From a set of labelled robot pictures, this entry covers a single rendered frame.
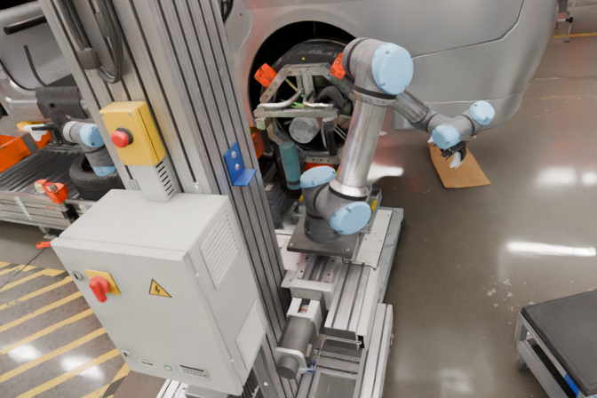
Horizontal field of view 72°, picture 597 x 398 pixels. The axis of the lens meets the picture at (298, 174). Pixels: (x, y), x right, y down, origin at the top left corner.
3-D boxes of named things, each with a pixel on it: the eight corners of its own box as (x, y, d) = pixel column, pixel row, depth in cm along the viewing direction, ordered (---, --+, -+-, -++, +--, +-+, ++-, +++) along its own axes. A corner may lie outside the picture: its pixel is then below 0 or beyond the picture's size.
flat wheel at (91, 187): (67, 214, 283) (50, 186, 270) (101, 165, 339) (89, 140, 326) (159, 199, 279) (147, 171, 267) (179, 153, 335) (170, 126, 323)
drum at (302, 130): (329, 125, 217) (325, 100, 210) (316, 145, 201) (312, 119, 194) (304, 124, 222) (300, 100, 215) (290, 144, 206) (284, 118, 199)
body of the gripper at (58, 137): (50, 144, 153) (67, 148, 147) (41, 122, 149) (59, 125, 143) (69, 137, 158) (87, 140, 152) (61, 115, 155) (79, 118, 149)
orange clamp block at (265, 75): (279, 74, 212) (266, 62, 211) (273, 79, 206) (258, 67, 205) (272, 83, 216) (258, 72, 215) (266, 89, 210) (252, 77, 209)
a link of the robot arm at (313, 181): (329, 190, 143) (323, 156, 136) (350, 209, 132) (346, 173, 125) (298, 203, 139) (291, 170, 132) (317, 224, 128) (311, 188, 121)
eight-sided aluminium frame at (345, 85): (369, 160, 220) (361, 59, 191) (366, 166, 215) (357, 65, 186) (277, 155, 241) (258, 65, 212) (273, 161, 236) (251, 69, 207)
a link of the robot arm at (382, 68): (340, 213, 133) (387, 41, 114) (367, 238, 121) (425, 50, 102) (308, 216, 127) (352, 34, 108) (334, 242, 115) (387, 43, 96)
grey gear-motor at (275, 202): (304, 214, 271) (295, 170, 253) (279, 259, 239) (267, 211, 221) (279, 211, 278) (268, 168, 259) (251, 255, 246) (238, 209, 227)
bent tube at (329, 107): (343, 94, 198) (341, 73, 192) (331, 111, 183) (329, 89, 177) (309, 95, 204) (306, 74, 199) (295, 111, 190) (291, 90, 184)
